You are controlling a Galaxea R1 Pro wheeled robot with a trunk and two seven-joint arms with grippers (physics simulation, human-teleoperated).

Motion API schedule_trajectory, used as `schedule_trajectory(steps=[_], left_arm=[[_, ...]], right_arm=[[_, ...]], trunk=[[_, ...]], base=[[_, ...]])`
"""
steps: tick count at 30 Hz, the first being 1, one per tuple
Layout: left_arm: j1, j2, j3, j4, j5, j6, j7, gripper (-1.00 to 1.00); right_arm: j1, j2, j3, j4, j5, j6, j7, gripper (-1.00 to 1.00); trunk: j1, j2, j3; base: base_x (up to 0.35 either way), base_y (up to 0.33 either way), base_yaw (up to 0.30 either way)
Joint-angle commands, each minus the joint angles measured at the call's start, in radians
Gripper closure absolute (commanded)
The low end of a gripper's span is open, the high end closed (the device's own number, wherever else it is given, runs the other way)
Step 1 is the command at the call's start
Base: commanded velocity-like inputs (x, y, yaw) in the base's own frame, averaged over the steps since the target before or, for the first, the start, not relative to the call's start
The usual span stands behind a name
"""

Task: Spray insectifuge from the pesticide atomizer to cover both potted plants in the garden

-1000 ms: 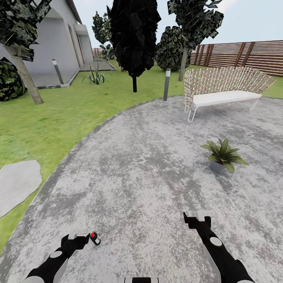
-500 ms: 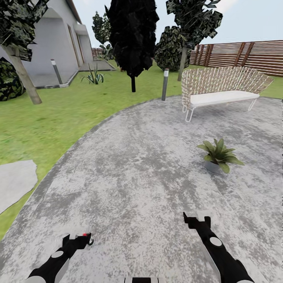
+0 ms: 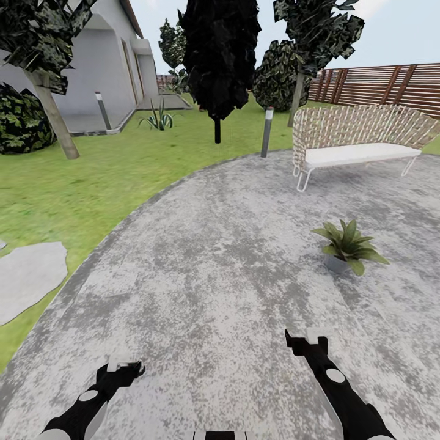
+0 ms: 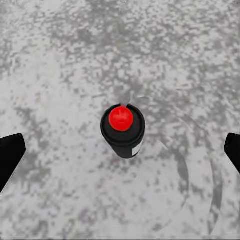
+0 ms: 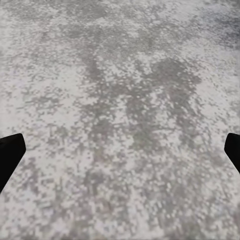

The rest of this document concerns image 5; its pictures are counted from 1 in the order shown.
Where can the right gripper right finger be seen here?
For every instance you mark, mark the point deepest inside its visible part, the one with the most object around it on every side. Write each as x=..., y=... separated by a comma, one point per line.
x=232, y=149

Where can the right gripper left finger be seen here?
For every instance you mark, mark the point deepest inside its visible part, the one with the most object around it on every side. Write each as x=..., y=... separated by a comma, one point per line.
x=12, y=149

